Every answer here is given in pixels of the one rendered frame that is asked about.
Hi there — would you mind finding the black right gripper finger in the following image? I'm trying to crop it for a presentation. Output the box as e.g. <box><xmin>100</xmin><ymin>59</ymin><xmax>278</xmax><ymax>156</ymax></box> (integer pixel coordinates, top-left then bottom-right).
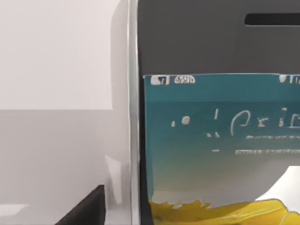
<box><xmin>54</xmin><ymin>184</ymin><xmax>105</xmax><ymax>225</ymax></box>

